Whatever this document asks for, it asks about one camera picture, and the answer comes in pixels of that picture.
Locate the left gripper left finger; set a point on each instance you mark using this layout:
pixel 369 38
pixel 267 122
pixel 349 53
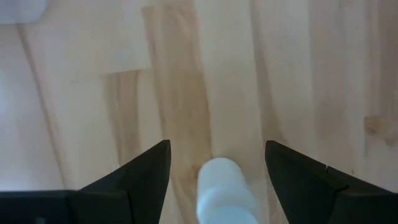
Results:
pixel 124 199

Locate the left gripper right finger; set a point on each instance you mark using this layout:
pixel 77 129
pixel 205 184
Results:
pixel 311 196

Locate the white plastic pill bottle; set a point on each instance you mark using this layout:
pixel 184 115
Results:
pixel 224 193

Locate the clear plastic basket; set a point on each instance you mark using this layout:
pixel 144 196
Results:
pixel 18 11

